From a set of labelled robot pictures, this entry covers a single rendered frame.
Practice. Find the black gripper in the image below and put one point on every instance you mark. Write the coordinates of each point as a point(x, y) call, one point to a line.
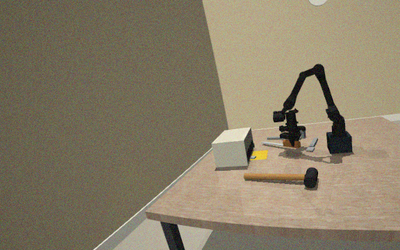
point(294, 132)

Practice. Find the mallet with wooden handle and black head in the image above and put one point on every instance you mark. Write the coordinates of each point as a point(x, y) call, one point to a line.
point(309, 180)

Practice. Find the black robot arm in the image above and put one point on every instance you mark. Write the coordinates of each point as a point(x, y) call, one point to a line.
point(338, 127)

